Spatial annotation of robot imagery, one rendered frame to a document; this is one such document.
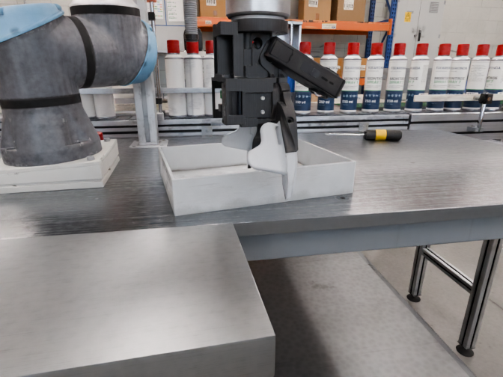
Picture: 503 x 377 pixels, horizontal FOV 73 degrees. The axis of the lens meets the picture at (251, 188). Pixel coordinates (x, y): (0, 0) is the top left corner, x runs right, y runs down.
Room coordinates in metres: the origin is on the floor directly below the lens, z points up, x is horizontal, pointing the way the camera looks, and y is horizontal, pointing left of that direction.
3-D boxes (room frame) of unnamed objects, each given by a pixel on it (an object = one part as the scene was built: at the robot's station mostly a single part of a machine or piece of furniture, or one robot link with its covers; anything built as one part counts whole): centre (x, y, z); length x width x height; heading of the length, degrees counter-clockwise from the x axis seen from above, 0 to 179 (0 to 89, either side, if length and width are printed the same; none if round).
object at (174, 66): (1.01, 0.21, 0.98); 0.05 x 0.05 x 0.20
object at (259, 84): (0.44, 0.00, 1.00); 0.09 x 0.08 x 0.12; 109
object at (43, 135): (0.58, 0.34, 0.92); 0.15 x 0.15 x 0.10
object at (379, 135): (0.91, -0.30, 0.84); 0.20 x 0.03 x 0.03; 85
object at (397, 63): (1.12, -0.45, 0.98); 0.05 x 0.05 x 0.20
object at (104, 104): (0.98, 0.41, 0.98); 0.05 x 0.05 x 0.20
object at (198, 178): (0.54, 0.00, 0.86); 0.27 x 0.20 x 0.05; 109
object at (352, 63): (1.10, -0.30, 0.98); 0.05 x 0.05 x 0.20
